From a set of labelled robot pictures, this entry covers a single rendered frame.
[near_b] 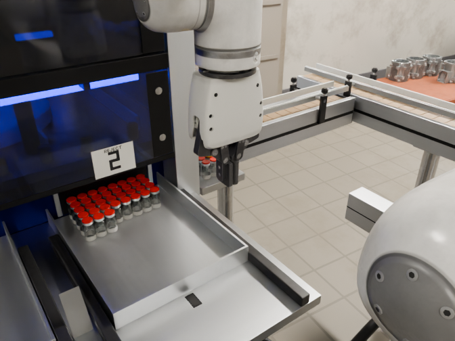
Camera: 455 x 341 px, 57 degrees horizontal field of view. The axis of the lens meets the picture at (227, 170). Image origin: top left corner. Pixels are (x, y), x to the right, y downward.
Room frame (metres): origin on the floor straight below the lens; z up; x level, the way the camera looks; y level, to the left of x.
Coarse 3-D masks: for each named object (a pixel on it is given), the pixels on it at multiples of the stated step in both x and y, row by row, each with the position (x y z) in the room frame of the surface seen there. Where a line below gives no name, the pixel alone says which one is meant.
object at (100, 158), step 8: (120, 144) 0.74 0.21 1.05; (128, 144) 0.75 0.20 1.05; (96, 152) 0.71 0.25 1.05; (104, 152) 0.72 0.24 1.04; (120, 152) 0.73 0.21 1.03; (128, 152) 0.74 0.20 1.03; (96, 160) 0.71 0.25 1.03; (104, 160) 0.72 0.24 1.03; (120, 160) 0.73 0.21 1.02; (128, 160) 0.74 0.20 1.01; (96, 168) 0.71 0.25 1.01; (104, 168) 0.71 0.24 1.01; (120, 168) 0.73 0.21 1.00; (128, 168) 0.74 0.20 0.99; (96, 176) 0.70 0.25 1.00; (104, 176) 0.71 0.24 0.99
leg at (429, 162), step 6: (426, 150) 1.14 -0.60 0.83; (426, 156) 1.15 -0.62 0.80; (432, 156) 1.14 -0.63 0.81; (438, 156) 1.14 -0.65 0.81; (420, 162) 1.18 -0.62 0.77; (426, 162) 1.15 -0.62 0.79; (432, 162) 1.14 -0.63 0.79; (438, 162) 1.15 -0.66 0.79; (420, 168) 1.16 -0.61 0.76; (426, 168) 1.15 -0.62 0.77; (432, 168) 1.14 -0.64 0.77; (420, 174) 1.16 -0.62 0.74; (426, 174) 1.14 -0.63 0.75; (432, 174) 1.14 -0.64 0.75; (420, 180) 1.15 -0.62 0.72; (426, 180) 1.14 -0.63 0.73; (414, 186) 1.17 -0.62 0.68
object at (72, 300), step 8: (72, 288) 0.47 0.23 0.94; (64, 296) 0.45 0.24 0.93; (72, 296) 0.46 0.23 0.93; (80, 296) 0.46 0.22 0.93; (64, 304) 0.45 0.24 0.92; (72, 304) 0.45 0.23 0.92; (80, 304) 0.45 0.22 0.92; (72, 312) 0.44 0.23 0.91; (80, 312) 0.45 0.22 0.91; (72, 320) 0.44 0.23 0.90; (80, 320) 0.44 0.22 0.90; (88, 320) 0.44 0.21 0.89; (72, 328) 0.43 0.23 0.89; (80, 328) 0.43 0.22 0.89; (88, 328) 0.44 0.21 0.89; (80, 336) 0.42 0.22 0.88; (88, 336) 0.42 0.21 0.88; (96, 336) 0.42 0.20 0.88
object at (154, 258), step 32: (160, 192) 0.83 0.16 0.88; (64, 224) 0.70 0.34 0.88; (128, 224) 0.70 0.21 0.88; (160, 224) 0.70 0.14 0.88; (192, 224) 0.70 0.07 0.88; (96, 256) 0.60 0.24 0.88; (128, 256) 0.60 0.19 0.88; (160, 256) 0.60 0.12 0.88; (192, 256) 0.60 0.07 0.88; (224, 256) 0.56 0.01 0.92; (96, 288) 0.49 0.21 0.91; (128, 288) 0.52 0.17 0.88; (160, 288) 0.49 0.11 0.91; (192, 288) 0.52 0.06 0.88; (128, 320) 0.45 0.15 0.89
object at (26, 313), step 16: (0, 240) 0.65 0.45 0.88; (0, 256) 0.60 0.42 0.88; (16, 256) 0.57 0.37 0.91; (0, 272) 0.56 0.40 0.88; (16, 272) 0.56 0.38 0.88; (0, 288) 0.52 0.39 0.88; (16, 288) 0.52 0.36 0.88; (32, 288) 0.49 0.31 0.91; (0, 304) 0.49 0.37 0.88; (16, 304) 0.49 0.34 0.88; (32, 304) 0.49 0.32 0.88; (0, 320) 0.45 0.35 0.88; (16, 320) 0.45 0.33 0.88; (32, 320) 0.45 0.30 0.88; (0, 336) 0.42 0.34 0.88; (16, 336) 0.42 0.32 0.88; (32, 336) 0.42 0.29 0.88; (48, 336) 0.42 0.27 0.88
